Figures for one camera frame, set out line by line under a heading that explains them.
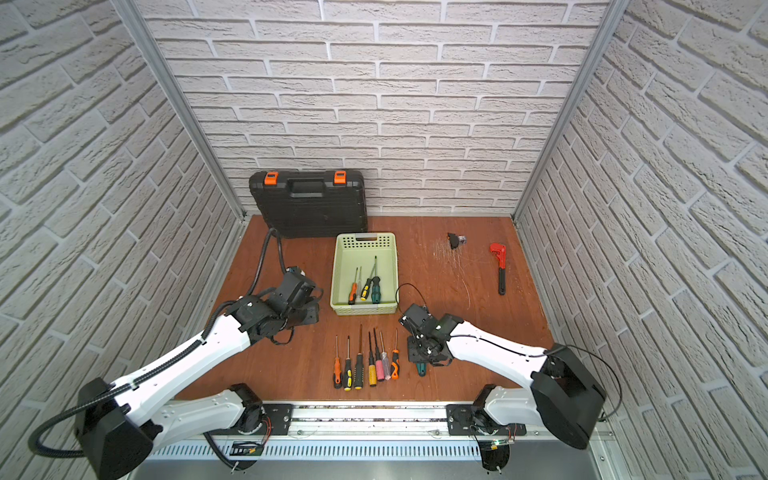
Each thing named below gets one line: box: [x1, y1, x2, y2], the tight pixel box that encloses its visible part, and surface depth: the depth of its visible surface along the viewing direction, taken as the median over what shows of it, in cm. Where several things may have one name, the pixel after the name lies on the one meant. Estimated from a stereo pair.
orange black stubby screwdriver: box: [391, 328, 401, 380], surface depth 83 cm
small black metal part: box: [447, 232, 466, 250], surface depth 113 cm
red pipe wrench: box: [489, 243, 507, 296], surface depth 108 cm
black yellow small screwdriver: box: [344, 335, 353, 392], surface depth 81 cm
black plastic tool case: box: [249, 170, 368, 239], surface depth 97 cm
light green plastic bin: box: [330, 232, 399, 316], surface depth 105 cm
